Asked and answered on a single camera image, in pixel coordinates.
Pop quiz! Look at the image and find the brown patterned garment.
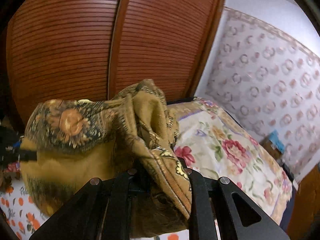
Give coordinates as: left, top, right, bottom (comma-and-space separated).
21, 79, 191, 237

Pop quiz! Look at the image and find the pink circle patterned curtain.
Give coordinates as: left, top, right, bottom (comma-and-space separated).
205, 8, 319, 182

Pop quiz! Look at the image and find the navy blue blanket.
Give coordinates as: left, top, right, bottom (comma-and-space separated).
280, 188, 297, 231

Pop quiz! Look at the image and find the brown louvered wardrobe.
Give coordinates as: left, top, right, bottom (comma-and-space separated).
1, 0, 225, 124

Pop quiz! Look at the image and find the blue item in box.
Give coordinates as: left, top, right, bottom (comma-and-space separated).
261, 130, 285, 160

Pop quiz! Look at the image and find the white orange-print sheet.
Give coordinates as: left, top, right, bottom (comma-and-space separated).
1, 173, 49, 239

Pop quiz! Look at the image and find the floral pink rose blanket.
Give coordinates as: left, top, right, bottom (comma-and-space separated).
168, 99, 292, 224

